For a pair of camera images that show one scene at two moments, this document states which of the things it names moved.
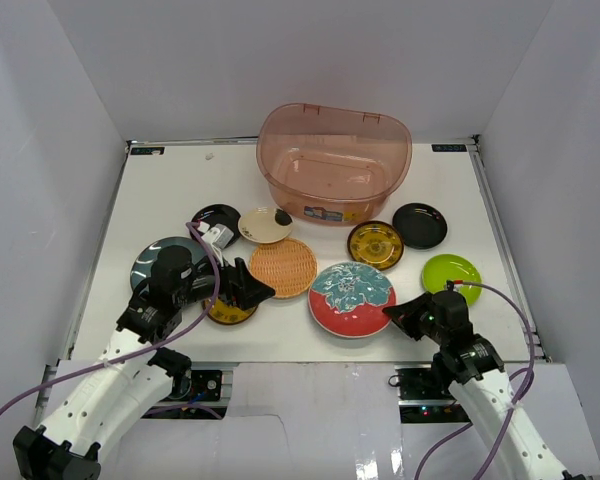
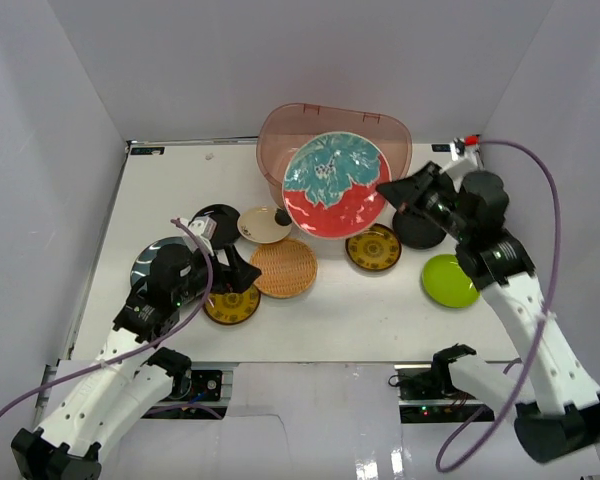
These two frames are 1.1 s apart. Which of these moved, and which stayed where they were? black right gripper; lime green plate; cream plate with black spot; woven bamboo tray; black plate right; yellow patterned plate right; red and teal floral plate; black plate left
Moved: black right gripper; red and teal floral plate
Stayed: black plate right; lime green plate; cream plate with black spot; black plate left; woven bamboo tray; yellow patterned plate right
